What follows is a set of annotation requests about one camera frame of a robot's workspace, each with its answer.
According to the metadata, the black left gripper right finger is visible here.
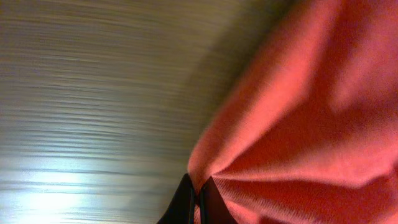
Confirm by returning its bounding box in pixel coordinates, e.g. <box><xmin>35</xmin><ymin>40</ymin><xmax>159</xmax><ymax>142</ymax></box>
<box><xmin>200</xmin><ymin>177</ymin><xmax>237</xmax><ymax>224</ymax></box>

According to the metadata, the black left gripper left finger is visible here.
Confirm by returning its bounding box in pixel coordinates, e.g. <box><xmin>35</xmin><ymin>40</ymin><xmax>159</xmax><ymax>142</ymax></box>
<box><xmin>157</xmin><ymin>174</ymin><xmax>195</xmax><ymax>224</ymax></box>

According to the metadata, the orange t-shirt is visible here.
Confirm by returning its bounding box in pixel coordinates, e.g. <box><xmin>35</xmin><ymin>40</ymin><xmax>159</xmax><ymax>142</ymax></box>
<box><xmin>188</xmin><ymin>0</ymin><xmax>397</xmax><ymax>223</ymax></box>

